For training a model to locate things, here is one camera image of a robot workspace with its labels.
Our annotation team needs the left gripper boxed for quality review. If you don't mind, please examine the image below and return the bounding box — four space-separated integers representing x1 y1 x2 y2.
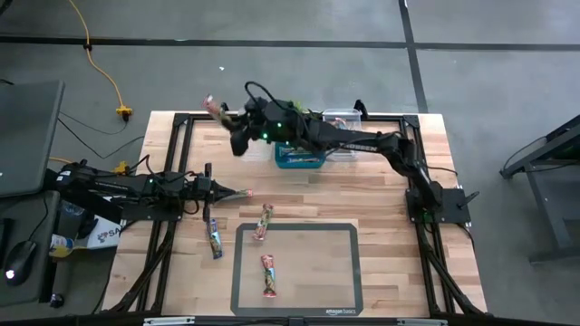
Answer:
194 163 239 223

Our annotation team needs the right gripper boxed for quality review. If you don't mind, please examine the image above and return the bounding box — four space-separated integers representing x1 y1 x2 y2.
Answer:
222 115 251 158

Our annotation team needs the clear plastic bin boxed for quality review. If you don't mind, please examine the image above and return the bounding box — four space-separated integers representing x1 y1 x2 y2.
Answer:
234 108 276 163
323 107 363 163

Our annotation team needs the teal plastic bin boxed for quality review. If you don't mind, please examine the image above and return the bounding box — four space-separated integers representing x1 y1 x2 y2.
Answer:
273 140 327 170

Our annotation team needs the white printed box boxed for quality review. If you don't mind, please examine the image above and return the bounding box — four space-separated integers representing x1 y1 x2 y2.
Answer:
85 216 124 251

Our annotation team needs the translucent black-edged baking mat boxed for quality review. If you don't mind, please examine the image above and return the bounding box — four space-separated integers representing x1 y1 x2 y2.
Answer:
229 222 364 317

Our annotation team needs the yellow white bottle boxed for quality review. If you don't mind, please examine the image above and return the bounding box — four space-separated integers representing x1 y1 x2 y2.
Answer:
48 233 76 259

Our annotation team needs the dark side desk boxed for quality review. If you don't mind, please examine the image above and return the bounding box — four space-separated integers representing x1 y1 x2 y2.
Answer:
0 189 63 309

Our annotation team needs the dark grey laptop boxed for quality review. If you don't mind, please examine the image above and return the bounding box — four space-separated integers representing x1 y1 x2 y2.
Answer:
0 80 65 199

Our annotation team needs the black computer mouse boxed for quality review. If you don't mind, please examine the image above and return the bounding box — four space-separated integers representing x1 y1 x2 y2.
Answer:
3 239 38 287

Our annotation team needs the black metal cart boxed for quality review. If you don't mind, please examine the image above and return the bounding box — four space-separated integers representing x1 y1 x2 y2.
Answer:
499 112 580 264

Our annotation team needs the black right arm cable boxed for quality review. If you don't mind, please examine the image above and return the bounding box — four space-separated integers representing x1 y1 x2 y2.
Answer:
244 81 278 110

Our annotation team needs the yellow extension cord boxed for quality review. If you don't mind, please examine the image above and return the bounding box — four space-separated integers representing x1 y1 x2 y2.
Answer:
67 0 135 122

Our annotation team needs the thin black floor cable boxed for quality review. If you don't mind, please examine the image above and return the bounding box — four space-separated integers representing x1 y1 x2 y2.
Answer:
56 110 146 160

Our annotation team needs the silver metal bracket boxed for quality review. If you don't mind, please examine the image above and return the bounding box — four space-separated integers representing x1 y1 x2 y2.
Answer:
397 318 448 326
143 316 197 326

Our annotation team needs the black aluminium extrusion frame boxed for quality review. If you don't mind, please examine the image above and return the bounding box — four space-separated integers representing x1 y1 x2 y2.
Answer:
101 99 488 326

